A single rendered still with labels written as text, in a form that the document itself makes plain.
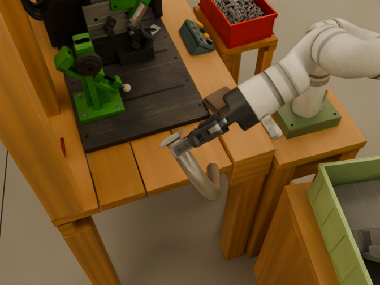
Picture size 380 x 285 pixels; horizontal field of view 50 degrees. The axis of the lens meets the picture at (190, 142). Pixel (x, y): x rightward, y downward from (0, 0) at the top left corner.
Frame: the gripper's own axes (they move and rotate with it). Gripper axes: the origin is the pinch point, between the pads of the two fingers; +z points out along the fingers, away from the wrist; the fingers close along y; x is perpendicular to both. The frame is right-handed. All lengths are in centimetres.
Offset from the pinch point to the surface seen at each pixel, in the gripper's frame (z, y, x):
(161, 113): 10, -60, -8
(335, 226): -17, -36, 44
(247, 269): 26, -112, 75
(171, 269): 57, -109, 55
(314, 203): -16, -50, 40
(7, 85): 20.1, 2.3, -26.4
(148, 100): 12, -64, -14
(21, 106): 22.3, -2.0, -23.0
